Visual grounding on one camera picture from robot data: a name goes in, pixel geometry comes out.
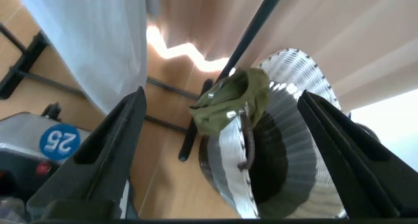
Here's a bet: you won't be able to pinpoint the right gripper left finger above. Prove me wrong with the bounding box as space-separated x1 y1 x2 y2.
25 86 148 221

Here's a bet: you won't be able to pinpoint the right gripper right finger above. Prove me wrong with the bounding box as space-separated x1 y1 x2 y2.
297 89 418 219

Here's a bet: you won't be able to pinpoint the pale grey shorts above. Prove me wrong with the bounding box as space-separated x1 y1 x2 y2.
12 0 149 116

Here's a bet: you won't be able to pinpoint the green garment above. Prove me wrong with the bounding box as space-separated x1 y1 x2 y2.
188 67 271 136

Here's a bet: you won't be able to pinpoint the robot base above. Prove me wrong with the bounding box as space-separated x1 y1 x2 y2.
0 101 140 222

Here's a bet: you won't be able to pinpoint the white laundry basket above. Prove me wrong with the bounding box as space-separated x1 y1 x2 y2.
198 47 381 219

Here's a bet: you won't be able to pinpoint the black clothes rack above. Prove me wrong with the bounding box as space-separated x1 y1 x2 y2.
0 0 289 163

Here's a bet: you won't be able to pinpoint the beige curtain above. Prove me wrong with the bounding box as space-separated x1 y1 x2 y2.
145 0 418 113

